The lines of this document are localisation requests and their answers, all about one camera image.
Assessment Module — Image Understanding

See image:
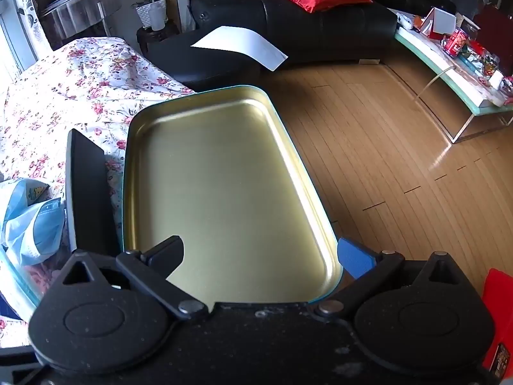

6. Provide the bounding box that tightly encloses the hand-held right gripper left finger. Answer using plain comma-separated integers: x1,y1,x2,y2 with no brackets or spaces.
52,236,210,321

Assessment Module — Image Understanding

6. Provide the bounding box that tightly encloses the gold metal tray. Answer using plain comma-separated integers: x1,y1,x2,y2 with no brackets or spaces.
121,85,344,305

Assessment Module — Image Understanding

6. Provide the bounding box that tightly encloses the glass coffee table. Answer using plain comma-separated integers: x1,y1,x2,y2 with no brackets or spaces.
395,8,513,144

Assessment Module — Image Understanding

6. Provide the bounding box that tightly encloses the black leather sofa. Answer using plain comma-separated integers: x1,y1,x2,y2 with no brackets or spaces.
142,0,458,93

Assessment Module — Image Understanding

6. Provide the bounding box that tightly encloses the floral bed sheet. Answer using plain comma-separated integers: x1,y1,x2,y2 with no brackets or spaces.
0,36,197,349

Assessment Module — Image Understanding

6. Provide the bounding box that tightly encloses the red plastic object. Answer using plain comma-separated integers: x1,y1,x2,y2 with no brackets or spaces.
481,269,513,381

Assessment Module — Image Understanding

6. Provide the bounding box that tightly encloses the printed curtain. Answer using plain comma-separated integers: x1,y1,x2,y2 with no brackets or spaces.
8,0,53,61

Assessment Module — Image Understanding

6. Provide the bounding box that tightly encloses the potted plant in white pot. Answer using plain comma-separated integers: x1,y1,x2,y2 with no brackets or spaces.
130,0,183,32

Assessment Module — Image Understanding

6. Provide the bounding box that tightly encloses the white paper sheet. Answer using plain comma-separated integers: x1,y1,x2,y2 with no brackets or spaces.
190,26,288,71

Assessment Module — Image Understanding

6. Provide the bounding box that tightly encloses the dark wooden stool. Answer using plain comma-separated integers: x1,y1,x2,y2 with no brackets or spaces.
136,22,181,55

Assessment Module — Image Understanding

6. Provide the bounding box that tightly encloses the glass side table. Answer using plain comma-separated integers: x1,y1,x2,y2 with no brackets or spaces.
40,0,129,41

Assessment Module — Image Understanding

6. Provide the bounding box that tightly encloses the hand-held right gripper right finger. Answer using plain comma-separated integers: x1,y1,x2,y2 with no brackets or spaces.
308,237,471,323

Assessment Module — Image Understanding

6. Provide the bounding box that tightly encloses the white folded card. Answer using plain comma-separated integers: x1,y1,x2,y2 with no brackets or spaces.
421,7,458,35

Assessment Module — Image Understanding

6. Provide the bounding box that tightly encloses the bag of blue face masks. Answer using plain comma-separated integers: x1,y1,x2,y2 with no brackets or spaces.
0,178,77,267

